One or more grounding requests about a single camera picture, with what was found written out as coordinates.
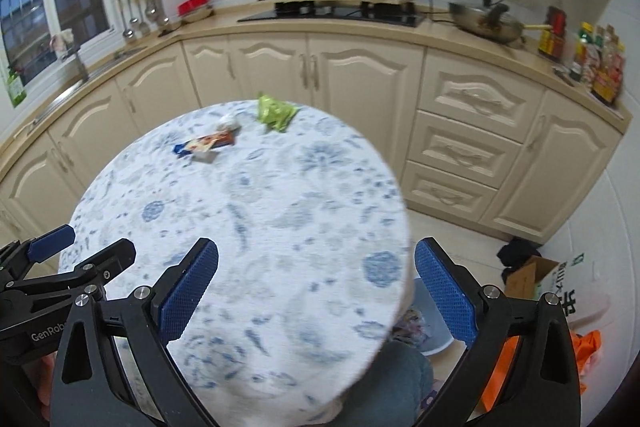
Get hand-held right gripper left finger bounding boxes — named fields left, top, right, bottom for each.
left=50, top=237, right=221, bottom=427

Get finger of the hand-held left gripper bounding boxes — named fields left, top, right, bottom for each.
left=10, top=238, right=137, bottom=303
left=0, top=224, right=77, bottom=280

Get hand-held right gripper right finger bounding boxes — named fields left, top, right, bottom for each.
left=414, top=237, right=582, bottom=427

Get light blue waste bin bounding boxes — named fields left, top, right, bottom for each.
left=395, top=277, right=458, bottom=355

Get dark cloth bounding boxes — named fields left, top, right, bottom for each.
left=497, top=238, right=543, bottom=283

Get brown cardboard box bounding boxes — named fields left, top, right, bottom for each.
left=502, top=255, right=560, bottom=300

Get cream cabinet drawer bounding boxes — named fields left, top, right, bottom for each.
left=409, top=111, right=523, bottom=190
left=400, top=161, right=500, bottom=220
left=419, top=57, right=546, bottom=130

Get round table, floral cloth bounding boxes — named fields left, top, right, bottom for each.
left=57, top=99, right=418, bottom=427

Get person's jeans leg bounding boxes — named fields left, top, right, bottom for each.
left=345, top=342, right=436, bottom=427

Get white rice bag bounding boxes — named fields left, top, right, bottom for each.
left=537, top=252, right=611, bottom=323

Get brown blue snack wrapper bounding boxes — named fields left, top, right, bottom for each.
left=173, top=132, right=235, bottom=156

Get orange plastic bag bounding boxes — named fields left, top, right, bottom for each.
left=480, top=329, right=603, bottom=413

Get green dish soap bottle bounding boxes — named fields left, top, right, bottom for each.
left=5, top=67, right=26, bottom=108

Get steel kitchen faucet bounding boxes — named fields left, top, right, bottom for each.
left=50, top=29, right=91, bottom=82

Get green snack packet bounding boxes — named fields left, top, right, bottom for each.
left=256, top=93, right=297, bottom=134

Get cream kitchen base cabinets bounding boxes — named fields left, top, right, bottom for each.
left=0, top=27, right=628, bottom=268

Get metal utensil rack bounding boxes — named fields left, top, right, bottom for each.
left=112, top=0, right=173, bottom=42

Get red box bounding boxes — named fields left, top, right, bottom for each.
left=177, top=0, right=216, bottom=24

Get steel frying pan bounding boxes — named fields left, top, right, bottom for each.
left=448, top=0, right=551, bottom=45

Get yellow cap seasoning bottle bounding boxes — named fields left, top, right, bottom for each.
left=570, top=23, right=601, bottom=82

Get red label sauce bottle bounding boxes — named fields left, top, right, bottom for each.
left=592, top=26, right=627, bottom=105

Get dark soy sauce bottle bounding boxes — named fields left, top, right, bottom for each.
left=539, top=6, right=568, bottom=58

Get black spatula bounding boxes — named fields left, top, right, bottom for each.
left=480, top=0, right=508, bottom=28

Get black gas stove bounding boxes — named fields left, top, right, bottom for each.
left=237, top=0, right=428, bottom=28

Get black power cable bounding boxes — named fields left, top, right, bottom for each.
left=410, top=0, right=453, bottom=20

